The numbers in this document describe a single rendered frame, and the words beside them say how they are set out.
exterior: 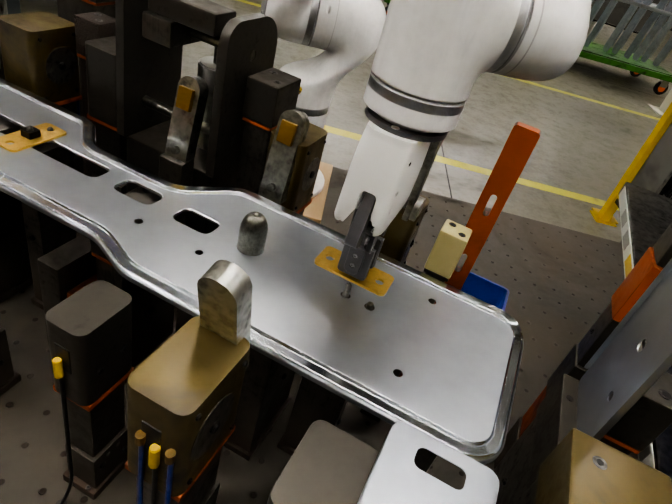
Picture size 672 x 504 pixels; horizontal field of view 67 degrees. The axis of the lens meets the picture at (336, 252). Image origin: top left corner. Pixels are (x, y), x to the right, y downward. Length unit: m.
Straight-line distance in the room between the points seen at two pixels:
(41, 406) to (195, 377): 0.45
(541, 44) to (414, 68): 0.10
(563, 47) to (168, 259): 0.42
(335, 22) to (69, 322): 0.70
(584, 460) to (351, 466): 0.18
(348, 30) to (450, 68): 0.61
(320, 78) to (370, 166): 0.62
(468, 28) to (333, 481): 0.36
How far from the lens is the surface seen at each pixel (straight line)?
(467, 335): 0.59
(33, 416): 0.83
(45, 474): 0.78
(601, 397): 0.55
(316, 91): 1.04
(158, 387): 0.41
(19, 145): 0.77
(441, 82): 0.41
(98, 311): 0.54
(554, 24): 0.44
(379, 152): 0.43
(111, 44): 0.91
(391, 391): 0.50
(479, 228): 0.65
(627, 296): 0.68
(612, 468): 0.48
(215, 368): 0.42
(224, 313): 0.41
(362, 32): 1.01
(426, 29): 0.41
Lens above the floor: 1.37
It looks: 36 degrees down
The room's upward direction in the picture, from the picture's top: 17 degrees clockwise
